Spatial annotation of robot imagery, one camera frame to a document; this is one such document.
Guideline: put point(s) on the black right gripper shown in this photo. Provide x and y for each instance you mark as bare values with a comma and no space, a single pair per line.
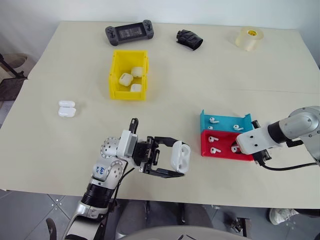
262,155

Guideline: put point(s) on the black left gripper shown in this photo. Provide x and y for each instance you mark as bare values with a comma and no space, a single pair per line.
143,153

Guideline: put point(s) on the white earbud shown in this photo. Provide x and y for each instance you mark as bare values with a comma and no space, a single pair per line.
214,150
213,120
237,127
212,139
210,127
234,149

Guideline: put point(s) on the white earbud case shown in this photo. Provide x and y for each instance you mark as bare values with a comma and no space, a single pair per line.
67,108
136,88
125,79
137,72
180,156

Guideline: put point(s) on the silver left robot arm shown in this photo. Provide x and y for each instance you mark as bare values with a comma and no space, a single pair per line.
100,175

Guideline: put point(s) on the closed white earbud case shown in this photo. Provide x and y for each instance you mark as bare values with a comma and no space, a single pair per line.
137,72
136,88
125,79

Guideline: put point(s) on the yellow plastic bin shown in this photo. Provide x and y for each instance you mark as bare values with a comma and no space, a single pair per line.
116,85

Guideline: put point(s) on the red plastic tray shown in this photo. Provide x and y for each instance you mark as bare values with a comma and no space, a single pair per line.
225,145

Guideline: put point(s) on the blue plastic tray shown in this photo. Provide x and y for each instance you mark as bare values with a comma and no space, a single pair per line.
225,122

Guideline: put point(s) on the white sneaker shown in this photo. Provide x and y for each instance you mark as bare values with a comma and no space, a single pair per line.
281,215

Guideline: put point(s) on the clear tape roll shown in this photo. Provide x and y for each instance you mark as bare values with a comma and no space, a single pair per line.
248,40

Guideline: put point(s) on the black plastic device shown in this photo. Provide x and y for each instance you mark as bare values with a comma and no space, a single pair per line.
188,39

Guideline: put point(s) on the dark grey game controller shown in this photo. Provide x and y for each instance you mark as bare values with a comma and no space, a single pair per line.
130,32

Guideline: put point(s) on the beige round cushion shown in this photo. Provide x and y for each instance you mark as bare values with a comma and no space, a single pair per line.
15,60

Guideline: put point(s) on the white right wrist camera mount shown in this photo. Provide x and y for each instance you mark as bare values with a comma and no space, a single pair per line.
255,141

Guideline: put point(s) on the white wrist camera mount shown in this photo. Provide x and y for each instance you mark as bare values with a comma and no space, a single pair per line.
255,141
126,145

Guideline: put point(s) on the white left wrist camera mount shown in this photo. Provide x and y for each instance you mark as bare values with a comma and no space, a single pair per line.
126,145

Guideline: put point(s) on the black metal bracket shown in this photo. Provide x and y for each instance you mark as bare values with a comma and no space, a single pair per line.
240,226

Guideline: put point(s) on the black frame chair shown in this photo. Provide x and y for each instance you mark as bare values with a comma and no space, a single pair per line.
10,82

